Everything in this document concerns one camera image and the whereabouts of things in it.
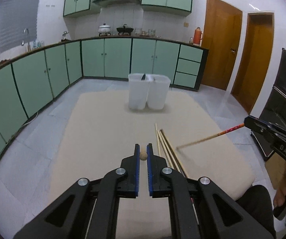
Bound white cooking pot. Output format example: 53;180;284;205
98;23;111;37

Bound green lower kitchen cabinets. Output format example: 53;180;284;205
0;36;208;154

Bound black glass cabinet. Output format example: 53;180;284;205
252;47;286;162

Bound left white plastic container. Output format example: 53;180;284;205
128;73;150;110

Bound grey window blind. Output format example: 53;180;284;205
0;0;39;54

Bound glass jars on counter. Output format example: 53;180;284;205
134;27;156;37

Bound plain wooden chopstick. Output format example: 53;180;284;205
139;147;148;161

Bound chrome sink faucet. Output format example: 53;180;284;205
21;28;30;46

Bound black range hood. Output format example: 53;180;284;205
93;0;141;8

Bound white plastic container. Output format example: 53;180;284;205
128;73;150;110
147;74;171;110

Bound black wok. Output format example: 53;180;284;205
116;24;134;36

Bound light wooden chopstick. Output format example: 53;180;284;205
154;123;161;157

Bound brown wooden door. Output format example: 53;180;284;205
231;12;274;113
202;0;242;90

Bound right white plastic container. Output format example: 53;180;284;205
147;74;171;110

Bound red patterned wooden chopstick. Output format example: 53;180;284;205
176;123;245;150

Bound dark red handled chopstick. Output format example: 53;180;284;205
160;129;188;177

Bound orange thermos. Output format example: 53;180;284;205
193;27;203;46

